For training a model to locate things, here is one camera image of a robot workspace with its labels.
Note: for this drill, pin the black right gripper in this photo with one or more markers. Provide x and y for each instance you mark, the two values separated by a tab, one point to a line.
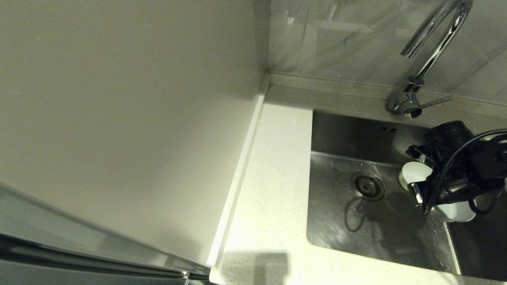
449	138

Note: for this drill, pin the white bowl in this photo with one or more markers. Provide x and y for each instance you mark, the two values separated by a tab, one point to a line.
414	172

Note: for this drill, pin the pale blue bowl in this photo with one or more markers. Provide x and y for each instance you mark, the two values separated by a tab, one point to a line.
455	211

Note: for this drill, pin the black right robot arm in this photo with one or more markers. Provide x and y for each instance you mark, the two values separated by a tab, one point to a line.
491	166

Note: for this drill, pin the stainless steel sink basin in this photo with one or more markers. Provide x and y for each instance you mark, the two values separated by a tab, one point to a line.
336	221

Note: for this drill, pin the round metal drain strainer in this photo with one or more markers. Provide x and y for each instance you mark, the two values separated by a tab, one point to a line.
367	186

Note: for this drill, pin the chrome gooseneck faucet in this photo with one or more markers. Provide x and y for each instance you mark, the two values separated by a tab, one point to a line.
439	43

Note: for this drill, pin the white countertop upstand strip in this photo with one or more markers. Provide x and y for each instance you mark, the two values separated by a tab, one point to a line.
237	178

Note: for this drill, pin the stainless steel appliance door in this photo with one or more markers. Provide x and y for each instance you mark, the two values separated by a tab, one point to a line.
59	245

